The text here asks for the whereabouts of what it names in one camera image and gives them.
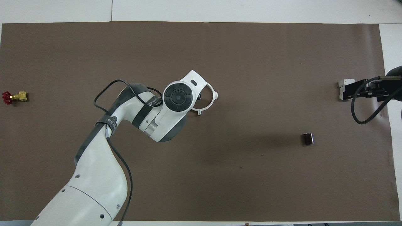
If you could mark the brown table mat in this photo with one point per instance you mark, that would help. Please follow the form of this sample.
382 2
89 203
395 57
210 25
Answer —
251 47

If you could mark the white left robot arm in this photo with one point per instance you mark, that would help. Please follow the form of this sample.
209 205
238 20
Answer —
94 175

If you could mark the grey circuit breaker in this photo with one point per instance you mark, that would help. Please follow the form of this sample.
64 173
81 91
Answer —
341 94

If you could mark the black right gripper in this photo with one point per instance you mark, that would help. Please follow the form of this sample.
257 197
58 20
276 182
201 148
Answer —
392 84

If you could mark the small black block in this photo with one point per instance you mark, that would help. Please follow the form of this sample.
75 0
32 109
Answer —
307 139

